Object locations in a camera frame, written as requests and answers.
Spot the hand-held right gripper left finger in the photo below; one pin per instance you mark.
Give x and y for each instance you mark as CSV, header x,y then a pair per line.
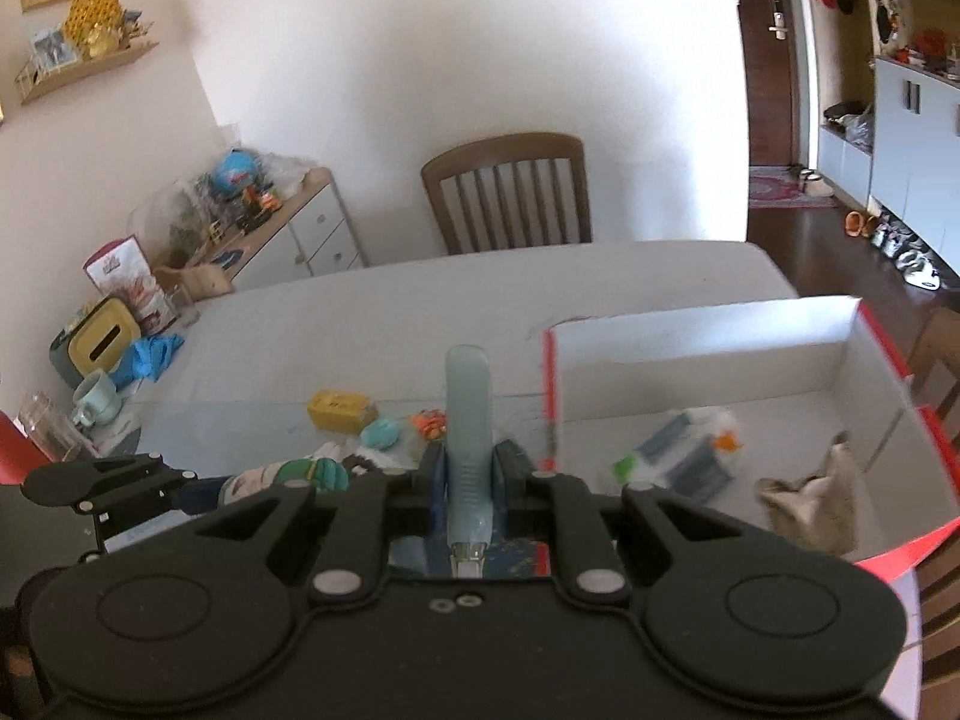
x,y
433,484

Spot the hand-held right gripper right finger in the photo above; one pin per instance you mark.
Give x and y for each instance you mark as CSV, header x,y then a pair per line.
x,y
516,476

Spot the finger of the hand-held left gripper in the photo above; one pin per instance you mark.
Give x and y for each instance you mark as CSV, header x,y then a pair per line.
x,y
112,478

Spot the light blue stapler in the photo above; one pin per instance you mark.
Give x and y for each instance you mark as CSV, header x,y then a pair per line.
x,y
469,435

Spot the white bead plastic bag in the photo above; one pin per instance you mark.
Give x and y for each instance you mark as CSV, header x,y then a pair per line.
x,y
358,457

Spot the green doll figure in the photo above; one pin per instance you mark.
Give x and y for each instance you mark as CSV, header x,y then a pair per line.
x,y
300,474

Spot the red and white cardboard box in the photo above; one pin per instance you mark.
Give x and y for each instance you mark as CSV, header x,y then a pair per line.
x,y
750,360

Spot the teal plush whale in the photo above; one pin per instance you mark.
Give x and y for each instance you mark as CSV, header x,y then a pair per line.
x,y
380,433

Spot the clear glass jar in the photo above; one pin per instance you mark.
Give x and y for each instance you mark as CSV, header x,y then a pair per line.
x,y
49,427

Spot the pale green mug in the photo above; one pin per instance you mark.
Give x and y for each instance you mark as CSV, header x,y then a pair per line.
x,y
97,394

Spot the red cardboard sheet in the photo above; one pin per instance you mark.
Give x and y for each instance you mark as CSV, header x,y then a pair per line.
x,y
19,454

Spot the yellow small carton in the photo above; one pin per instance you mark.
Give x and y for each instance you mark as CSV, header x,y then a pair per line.
x,y
341,411

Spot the blue cloth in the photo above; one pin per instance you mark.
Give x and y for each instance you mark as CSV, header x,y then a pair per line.
x,y
150,356

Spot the yellow-lid tissue box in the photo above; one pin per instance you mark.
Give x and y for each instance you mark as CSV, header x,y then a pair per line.
x,y
97,337

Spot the light blue painted table mat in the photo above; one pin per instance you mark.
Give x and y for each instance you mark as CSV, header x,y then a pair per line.
x,y
247,435

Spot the white and green toy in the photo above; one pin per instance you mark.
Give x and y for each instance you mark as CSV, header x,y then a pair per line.
x,y
686,457

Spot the clear drinking glass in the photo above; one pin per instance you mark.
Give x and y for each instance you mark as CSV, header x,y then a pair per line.
x,y
186,307

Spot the tan wooden basket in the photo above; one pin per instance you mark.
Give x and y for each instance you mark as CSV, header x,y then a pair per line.
x,y
196,281

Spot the green plant in clear wrap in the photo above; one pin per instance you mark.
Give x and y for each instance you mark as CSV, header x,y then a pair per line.
x,y
176,229

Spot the white wooden-top sideboard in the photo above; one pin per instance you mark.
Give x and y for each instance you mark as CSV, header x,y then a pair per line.
x,y
315,232

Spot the brown wooden slatted chair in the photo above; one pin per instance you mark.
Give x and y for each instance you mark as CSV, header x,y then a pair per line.
x,y
510,195

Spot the tan plush cat toy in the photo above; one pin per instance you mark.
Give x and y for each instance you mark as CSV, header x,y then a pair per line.
x,y
814,499

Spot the pile of small toys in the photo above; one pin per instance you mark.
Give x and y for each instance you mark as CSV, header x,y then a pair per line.
x,y
247,210

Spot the blue round toy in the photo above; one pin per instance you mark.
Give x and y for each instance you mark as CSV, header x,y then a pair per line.
x,y
232,174

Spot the clear plastic bag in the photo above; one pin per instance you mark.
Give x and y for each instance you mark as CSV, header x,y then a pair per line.
x,y
289,169

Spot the pink patterned door rug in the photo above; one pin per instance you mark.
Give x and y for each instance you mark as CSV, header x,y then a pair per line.
x,y
787,189

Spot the white slippers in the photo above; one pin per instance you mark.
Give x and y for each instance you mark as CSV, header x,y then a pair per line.
x,y
814,181

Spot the orange slippers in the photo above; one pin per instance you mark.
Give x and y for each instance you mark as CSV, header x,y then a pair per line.
x,y
861,223

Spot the small framed photo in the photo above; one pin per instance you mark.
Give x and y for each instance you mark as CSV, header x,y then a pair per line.
x,y
54,49

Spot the row of shoes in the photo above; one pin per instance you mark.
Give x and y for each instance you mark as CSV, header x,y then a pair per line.
x,y
911,255

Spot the yellow flower ornament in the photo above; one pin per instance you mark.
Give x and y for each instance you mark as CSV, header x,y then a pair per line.
x,y
94,19

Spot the dark brown door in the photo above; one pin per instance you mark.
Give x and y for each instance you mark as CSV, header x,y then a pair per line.
x,y
765,67

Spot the white storage cabinet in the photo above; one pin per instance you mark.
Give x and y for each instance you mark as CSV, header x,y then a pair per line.
x,y
907,135

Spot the wooden wall shelf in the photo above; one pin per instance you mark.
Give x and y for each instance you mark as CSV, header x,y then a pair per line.
x,y
82,71

